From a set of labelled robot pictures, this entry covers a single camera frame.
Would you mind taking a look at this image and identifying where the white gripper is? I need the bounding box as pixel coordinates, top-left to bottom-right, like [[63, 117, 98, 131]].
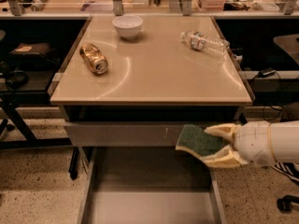
[[203, 121, 276, 168]]

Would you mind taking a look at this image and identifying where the green and yellow sponge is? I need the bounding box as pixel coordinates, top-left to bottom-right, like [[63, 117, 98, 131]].
[[176, 124, 226, 157]]

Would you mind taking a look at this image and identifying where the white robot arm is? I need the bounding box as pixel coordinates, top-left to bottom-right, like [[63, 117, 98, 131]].
[[204, 121, 299, 167]]

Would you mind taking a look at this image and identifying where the open middle drawer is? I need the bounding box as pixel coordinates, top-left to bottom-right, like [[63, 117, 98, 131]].
[[76, 147, 227, 224]]

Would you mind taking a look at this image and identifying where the grey drawer cabinet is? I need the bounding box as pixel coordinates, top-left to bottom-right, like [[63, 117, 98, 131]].
[[50, 14, 256, 224]]

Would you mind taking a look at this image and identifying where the closed top drawer front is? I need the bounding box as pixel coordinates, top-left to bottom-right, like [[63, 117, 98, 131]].
[[64, 121, 209, 147]]

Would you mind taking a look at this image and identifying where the black white sneaker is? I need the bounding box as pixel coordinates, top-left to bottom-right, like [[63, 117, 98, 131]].
[[273, 162, 299, 185]]

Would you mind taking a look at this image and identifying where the black chair caster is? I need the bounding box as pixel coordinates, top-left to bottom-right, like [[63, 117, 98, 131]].
[[277, 195, 299, 212]]

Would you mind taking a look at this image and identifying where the clear plastic water bottle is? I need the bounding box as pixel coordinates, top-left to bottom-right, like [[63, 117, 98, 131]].
[[180, 30, 230, 57]]

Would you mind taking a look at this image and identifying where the white ceramic bowl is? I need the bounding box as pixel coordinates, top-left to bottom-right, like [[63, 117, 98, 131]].
[[112, 15, 143, 39]]

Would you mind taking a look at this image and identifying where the crushed gold soda can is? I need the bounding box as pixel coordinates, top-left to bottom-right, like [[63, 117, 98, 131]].
[[79, 43, 108, 75]]

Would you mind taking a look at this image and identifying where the black bag on shelf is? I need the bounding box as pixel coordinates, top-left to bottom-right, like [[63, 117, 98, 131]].
[[8, 43, 53, 66]]

